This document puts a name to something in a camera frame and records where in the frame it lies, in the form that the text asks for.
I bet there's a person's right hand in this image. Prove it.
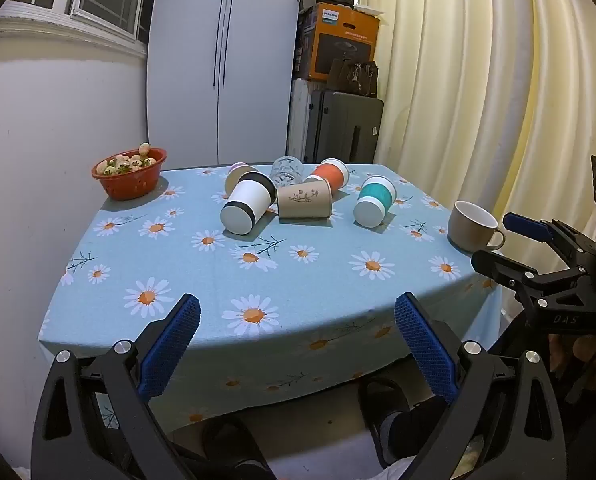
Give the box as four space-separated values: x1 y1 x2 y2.
549 332 596 391

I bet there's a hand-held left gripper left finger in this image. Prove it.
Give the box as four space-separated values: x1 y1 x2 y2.
30 293 201 480

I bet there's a red plastic bowl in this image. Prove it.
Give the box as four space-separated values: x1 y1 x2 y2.
91 147 167 202

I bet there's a teal and white cup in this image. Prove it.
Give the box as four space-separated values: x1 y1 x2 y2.
354 175 397 227

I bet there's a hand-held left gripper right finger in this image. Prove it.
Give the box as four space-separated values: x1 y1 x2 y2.
394 292 569 480

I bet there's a pale pink cup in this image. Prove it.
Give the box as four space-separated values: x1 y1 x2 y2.
225 162 260 196

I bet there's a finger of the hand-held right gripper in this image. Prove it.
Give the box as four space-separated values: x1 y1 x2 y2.
470 249 592 307
502 212 596 269

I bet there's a beige ceramic mug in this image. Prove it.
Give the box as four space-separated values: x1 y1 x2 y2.
448 200 506 253

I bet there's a cream curtain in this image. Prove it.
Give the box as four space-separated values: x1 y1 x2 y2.
354 0 596 283

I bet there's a brown paper cup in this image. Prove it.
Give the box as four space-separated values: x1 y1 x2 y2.
277 180 334 219

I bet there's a white suitcase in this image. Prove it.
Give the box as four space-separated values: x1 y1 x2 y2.
286 78 313 159

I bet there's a white wardrobe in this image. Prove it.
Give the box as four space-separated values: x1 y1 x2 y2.
146 0 359 171

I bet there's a dark grey suitcase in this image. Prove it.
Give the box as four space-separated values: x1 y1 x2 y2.
308 88 385 165

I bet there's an orange and white cup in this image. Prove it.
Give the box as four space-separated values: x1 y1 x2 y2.
304 158 350 194

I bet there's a person's left foot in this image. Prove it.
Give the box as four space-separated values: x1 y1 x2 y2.
200 415 279 480

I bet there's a clear glass cup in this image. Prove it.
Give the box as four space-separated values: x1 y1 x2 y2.
270 156 305 188

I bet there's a white cup with black bands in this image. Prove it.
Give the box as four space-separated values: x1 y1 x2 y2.
220 171 277 235

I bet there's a pile of pale snacks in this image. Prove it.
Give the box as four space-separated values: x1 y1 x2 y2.
98 143 155 176

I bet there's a white window sill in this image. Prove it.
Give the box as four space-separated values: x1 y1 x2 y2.
0 0 149 58

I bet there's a blue daisy print tablecloth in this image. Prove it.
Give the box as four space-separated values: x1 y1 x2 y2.
37 162 504 436

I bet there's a brown handbag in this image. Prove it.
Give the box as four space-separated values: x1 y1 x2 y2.
326 58 380 99

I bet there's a person's foot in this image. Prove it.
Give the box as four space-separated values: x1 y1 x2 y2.
200 415 279 480
359 377 454 469

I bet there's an orange cardboard box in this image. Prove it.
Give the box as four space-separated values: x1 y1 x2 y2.
294 2 381 82

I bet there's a person's right foot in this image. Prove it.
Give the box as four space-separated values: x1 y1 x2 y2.
359 377 454 469

